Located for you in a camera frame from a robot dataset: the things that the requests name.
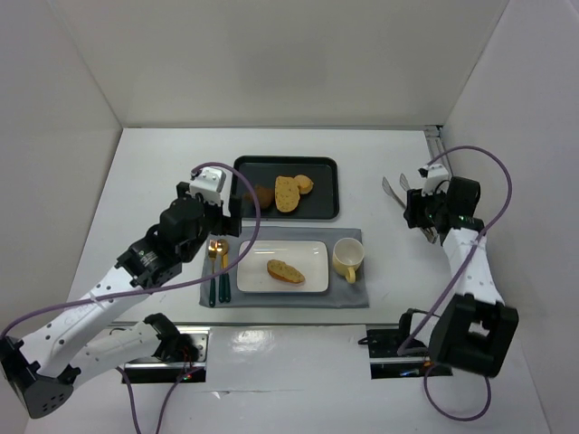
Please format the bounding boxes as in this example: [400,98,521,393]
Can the metal tongs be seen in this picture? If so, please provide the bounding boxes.
[382,174,439,245]

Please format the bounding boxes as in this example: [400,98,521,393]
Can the crusty bread slice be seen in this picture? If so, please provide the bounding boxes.
[267,259,306,285]

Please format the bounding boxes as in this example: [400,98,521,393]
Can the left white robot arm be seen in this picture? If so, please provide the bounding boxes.
[1,183,242,419]

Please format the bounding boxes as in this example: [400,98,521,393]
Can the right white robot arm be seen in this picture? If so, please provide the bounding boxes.
[403,176,519,378]

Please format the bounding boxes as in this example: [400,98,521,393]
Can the round brown bread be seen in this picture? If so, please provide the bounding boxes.
[253,184,275,211]

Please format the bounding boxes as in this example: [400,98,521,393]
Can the seeded bread slice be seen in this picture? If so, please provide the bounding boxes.
[274,176,300,213]

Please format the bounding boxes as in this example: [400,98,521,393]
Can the small orange bread roll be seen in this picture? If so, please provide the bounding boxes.
[294,175,314,195]

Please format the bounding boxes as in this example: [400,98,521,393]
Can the yellow mug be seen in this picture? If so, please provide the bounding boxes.
[332,238,365,284]

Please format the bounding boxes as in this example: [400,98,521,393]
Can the black baking tray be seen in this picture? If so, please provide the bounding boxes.
[234,156,339,221]

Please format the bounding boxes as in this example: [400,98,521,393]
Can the white rectangular plate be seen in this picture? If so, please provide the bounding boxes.
[236,241,329,294]

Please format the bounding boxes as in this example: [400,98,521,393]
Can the grey cloth placemat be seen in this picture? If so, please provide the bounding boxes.
[217,226,369,309]

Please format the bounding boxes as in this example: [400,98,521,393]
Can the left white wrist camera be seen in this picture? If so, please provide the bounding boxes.
[188,166,226,205]

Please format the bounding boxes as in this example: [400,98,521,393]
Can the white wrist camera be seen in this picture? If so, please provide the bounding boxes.
[188,166,226,205]
[419,163,451,197]

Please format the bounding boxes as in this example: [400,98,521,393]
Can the gold fork green handle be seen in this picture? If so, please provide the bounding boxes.
[208,240,217,307]

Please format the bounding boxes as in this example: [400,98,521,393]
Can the gold spoon green handle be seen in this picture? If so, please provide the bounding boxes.
[217,239,231,303]

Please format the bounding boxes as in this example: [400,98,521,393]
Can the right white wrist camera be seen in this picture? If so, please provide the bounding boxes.
[419,163,451,197]

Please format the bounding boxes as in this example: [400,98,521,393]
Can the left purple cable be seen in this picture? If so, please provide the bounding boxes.
[0,161,262,434]

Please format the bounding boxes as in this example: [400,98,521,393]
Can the aluminium rail frame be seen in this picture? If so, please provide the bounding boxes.
[424,126,453,175]

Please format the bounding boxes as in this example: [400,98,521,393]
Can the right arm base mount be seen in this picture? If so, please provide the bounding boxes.
[358,308,452,380]

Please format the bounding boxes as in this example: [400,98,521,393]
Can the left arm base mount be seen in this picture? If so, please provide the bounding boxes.
[124,314,209,384]

